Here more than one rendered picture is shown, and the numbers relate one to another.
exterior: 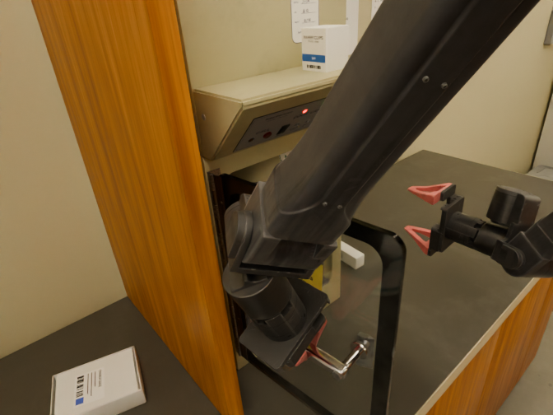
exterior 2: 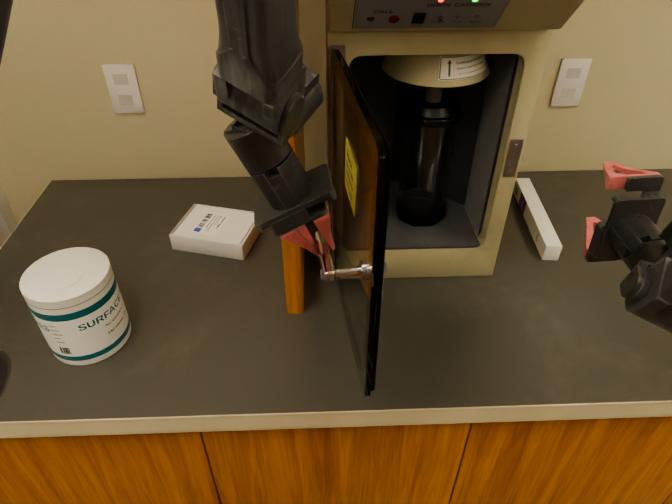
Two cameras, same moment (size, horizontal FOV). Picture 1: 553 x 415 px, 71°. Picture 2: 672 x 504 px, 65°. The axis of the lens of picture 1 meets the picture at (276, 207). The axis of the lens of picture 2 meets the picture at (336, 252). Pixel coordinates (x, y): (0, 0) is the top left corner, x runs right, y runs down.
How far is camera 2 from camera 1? 0.36 m
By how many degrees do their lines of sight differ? 32
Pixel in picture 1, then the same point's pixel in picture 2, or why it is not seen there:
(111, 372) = (231, 222)
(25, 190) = not seen: hidden behind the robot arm
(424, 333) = (548, 358)
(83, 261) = not seen: hidden behind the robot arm
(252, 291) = (234, 136)
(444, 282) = (643, 330)
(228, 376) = (290, 260)
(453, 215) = (630, 215)
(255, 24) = not seen: outside the picture
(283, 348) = (271, 214)
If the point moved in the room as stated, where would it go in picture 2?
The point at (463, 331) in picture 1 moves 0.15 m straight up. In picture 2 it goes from (602, 384) to (636, 317)
